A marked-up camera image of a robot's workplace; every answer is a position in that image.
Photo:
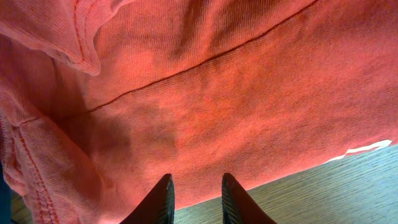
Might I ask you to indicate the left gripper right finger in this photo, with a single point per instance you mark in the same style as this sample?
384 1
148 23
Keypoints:
237 205

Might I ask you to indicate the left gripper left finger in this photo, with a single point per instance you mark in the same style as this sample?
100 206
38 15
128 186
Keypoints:
158 206

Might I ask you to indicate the red orange t-shirt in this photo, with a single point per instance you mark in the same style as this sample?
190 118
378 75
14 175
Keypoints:
101 98

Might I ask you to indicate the folded navy blue t-shirt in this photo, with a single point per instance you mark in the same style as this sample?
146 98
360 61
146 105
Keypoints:
5 202

